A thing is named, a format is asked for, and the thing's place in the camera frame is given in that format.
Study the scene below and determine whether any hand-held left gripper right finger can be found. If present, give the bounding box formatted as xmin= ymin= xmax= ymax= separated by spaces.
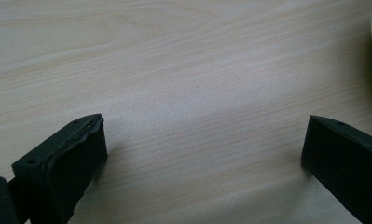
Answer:
xmin=300 ymin=115 xmax=372 ymax=224

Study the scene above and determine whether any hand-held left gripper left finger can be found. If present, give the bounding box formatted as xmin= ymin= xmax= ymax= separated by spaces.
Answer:
xmin=11 ymin=113 xmax=109 ymax=224

